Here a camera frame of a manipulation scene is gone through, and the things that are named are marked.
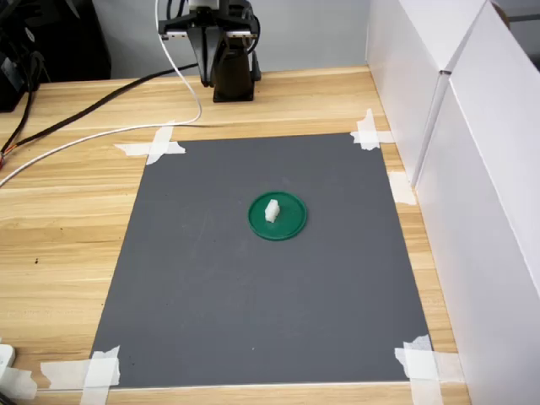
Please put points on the small white plastic terminal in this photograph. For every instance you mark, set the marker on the small white plastic terminal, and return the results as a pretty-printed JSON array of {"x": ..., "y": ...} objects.
[{"x": 271, "y": 211}]

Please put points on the round green lid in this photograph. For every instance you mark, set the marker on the round green lid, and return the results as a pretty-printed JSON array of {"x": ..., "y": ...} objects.
[{"x": 291, "y": 219}]

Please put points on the white tape strip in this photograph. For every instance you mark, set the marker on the white tape strip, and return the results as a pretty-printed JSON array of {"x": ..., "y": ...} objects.
[
  {"x": 443, "y": 365},
  {"x": 162, "y": 135},
  {"x": 401, "y": 187},
  {"x": 17, "y": 384},
  {"x": 59, "y": 373},
  {"x": 424, "y": 388},
  {"x": 384, "y": 136},
  {"x": 99, "y": 392},
  {"x": 368, "y": 122},
  {"x": 131, "y": 148}
]

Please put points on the black box device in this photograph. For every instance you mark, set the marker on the black box device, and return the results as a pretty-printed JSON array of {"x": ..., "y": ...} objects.
[{"x": 12, "y": 80}]

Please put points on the white partition panel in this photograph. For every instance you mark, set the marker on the white partition panel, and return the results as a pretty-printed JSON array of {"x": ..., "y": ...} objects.
[
  {"x": 396, "y": 84},
  {"x": 485, "y": 211}
]

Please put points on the dark grey mat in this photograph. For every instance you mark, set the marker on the dark grey mat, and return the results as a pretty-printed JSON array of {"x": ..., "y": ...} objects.
[{"x": 211, "y": 295}]

